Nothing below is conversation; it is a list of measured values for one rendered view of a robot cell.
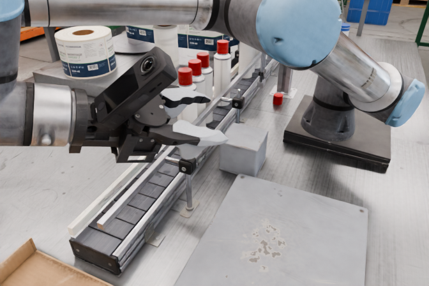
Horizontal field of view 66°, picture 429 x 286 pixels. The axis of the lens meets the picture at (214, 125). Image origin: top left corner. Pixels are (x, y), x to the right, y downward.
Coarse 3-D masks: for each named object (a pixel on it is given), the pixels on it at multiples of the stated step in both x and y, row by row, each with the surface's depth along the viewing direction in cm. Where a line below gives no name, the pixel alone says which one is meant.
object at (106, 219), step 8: (256, 56) 120; (248, 64) 113; (232, 80) 101; (232, 88) 100; (224, 96) 94; (216, 104) 90; (208, 112) 86; (200, 120) 82; (168, 152) 70; (160, 160) 68; (152, 168) 65; (144, 176) 63; (152, 176) 65; (136, 184) 61; (144, 184) 63; (128, 192) 60; (136, 192) 61; (120, 200) 58; (128, 200) 59; (112, 208) 56; (120, 208) 57; (104, 216) 55; (112, 216) 56; (104, 224) 54
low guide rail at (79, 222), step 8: (232, 72) 120; (128, 168) 73; (136, 168) 74; (120, 176) 70; (128, 176) 72; (112, 184) 68; (120, 184) 69; (104, 192) 66; (112, 192) 68; (96, 200) 64; (104, 200) 66; (88, 208) 63; (96, 208) 64; (80, 216) 61; (88, 216) 62; (72, 224) 59; (80, 224) 60; (72, 232) 59
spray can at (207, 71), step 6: (198, 54) 86; (204, 54) 86; (204, 60) 86; (204, 66) 86; (204, 72) 86; (210, 72) 87; (210, 78) 88; (210, 84) 89; (210, 90) 90; (210, 96) 91; (210, 102) 92; (210, 114) 94; (210, 120) 95
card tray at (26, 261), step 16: (32, 240) 63; (16, 256) 60; (32, 256) 63; (48, 256) 63; (0, 272) 58; (16, 272) 60; (32, 272) 60; (48, 272) 60; (64, 272) 60; (80, 272) 60
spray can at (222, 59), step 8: (224, 40) 96; (224, 48) 95; (216, 56) 96; (224, 56) 96; (216, 64) 97; (224, 64) 96; (216, 72) 98; (224, 72) 98; (216, 80) 100; (224, 80) 99; (216, 88) 101; (224, 88) 100; (216, 96) 102; (224, 104) 103
